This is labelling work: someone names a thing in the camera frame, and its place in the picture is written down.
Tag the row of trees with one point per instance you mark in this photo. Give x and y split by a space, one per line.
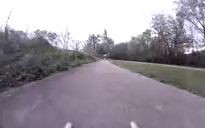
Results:
170 36

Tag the grey asphalt path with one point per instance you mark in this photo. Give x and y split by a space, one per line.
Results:
100 96

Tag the dark hedge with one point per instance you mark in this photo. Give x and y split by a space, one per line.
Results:
163 58

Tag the row of bushes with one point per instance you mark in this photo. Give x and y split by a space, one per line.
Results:
23 63

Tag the grass strip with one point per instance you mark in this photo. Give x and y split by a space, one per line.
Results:
176 75

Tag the robot's own part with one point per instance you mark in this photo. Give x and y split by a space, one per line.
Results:
133 125
68 125

